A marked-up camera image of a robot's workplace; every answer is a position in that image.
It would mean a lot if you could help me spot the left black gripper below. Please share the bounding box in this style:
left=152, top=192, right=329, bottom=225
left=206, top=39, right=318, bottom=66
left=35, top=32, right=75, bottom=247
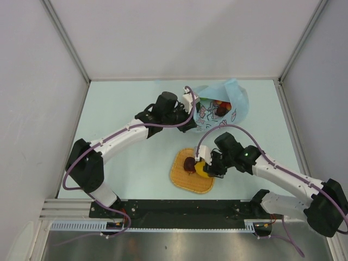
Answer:
left=162, top=102, right=196, bottom=133

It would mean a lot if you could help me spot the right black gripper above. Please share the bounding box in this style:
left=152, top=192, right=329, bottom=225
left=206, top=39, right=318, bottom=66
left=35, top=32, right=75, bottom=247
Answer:
left=202, top=150, right=233, bottom=179

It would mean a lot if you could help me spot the yellow fake lemon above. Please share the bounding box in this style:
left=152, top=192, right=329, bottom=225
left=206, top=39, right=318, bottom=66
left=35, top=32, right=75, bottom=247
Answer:
left=194, top=161, right=210, bottom=178

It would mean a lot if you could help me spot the blue plastic bag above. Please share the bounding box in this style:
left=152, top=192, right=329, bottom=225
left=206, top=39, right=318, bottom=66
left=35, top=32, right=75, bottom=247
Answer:
left=189, top=78, right=249, bottom=133

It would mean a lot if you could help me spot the dark red fake fruit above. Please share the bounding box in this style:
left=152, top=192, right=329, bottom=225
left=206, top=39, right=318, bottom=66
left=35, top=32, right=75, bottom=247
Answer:
left=183, top=157, right=196, bottom=173

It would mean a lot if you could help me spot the woven bamboo tray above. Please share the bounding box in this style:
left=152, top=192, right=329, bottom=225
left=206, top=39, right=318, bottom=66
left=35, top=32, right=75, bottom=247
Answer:
left=170, top=148, right=215, bottom=194

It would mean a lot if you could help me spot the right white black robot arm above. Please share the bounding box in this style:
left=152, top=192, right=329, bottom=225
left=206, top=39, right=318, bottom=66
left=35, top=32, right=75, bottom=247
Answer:
left=196, top=132, right=347, bottom=238

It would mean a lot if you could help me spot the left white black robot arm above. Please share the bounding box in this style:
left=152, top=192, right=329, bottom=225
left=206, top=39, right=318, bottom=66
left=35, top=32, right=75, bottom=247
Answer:
left=63, top=86, right=200, bottom=218

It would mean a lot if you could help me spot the dark brown fake fruit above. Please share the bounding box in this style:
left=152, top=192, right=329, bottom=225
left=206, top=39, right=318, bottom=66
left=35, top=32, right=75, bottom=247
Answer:
left=215, top=107, right=228, bottom=117

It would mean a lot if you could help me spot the fake strawberries cluster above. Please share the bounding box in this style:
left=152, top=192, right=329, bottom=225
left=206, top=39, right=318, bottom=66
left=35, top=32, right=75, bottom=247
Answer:
left=213, top=100, right=232, bottom=111

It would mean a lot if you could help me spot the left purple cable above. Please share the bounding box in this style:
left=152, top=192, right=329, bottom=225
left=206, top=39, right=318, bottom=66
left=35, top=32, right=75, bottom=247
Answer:
left=63, top=85, right=197, bottom=241

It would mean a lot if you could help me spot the purple cable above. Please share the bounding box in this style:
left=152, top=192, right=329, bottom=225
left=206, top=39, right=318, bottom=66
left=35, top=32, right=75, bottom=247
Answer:
left=196, top=124, right=348, bottom=257
left=63, top=85, right=197, bottom=241

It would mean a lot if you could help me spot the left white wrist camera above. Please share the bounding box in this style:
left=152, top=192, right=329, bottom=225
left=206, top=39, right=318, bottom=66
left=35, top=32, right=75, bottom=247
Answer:
left=182, top=92, right=200, bottom=114

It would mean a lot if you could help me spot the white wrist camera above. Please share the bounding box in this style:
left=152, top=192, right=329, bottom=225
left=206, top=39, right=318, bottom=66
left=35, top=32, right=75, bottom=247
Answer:
left=182, top=92, right=200, bottom=114
left=194, top=145, right=212, bottom=165

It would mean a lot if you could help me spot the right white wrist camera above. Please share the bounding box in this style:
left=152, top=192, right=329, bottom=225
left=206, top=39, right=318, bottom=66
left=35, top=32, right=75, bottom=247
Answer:
left=194, top=145, right=212, bottom=165

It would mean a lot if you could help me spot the right slotted cable duct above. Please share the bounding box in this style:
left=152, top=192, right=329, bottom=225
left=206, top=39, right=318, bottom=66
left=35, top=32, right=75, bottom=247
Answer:
left=244, top=219, right=273, bottom=235

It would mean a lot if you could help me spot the slotted cable duct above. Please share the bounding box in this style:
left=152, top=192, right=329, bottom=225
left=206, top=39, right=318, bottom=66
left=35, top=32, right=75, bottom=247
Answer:
left=244, top=219, right=273, bottom=235
left=51, top=221, right=123, bottom=232

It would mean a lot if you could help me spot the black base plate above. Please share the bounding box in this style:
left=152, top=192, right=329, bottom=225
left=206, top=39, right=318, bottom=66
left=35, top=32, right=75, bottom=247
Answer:
left=89, top=198, right=284, bottom=229

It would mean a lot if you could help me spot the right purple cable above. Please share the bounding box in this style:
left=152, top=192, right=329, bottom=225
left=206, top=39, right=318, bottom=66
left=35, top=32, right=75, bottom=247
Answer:
left=196, top=124, right=348, bottom=257

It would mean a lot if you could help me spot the aluminium frame rail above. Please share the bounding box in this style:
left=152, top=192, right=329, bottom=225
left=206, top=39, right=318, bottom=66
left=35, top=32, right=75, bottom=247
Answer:
left=39, top=198, right=333, bottom=221

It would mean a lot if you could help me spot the left slotted cable duct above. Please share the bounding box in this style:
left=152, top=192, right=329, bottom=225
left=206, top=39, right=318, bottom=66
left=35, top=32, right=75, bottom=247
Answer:
left=51, top=221, right=123, bottom=232

